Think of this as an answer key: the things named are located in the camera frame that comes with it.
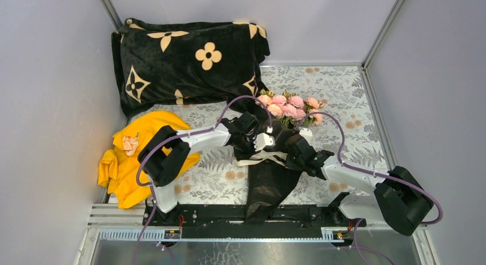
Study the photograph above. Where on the black blanket with beige flowers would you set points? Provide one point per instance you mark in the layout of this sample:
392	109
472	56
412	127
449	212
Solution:
191	63

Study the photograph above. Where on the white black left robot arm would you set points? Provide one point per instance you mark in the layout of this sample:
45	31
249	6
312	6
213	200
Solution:
163	158

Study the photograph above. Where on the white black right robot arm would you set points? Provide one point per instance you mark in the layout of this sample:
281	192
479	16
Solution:
394	197

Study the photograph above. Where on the small pink fabric flower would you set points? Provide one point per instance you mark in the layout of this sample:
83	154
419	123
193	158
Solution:
130	144

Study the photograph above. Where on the black wrapping paper sheet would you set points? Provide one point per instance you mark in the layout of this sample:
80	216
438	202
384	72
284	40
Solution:
269	182

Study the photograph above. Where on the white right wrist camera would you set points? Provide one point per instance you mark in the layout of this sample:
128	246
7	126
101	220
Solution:
306	134

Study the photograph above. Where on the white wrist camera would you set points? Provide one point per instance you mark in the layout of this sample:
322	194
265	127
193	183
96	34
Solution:
306	134
264	140

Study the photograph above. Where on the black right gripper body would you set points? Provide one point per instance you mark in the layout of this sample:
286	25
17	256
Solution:
293	162

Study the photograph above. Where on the cream satin ribbon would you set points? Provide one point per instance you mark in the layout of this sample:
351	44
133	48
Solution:
278	157

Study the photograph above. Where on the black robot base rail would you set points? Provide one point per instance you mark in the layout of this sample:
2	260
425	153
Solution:
197	221

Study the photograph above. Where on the yellow cloth bag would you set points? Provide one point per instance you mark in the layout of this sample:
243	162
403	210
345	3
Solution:
117	172

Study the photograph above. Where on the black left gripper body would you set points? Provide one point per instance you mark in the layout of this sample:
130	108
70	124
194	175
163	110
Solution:
244	147

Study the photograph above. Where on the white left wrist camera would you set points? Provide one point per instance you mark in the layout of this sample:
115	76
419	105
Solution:
264	140

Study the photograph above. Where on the pink fake flower bunch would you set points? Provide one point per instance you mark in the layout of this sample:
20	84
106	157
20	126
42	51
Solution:
290	108

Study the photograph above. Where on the floral patterned table cloth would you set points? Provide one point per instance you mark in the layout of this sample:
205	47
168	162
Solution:
214	179

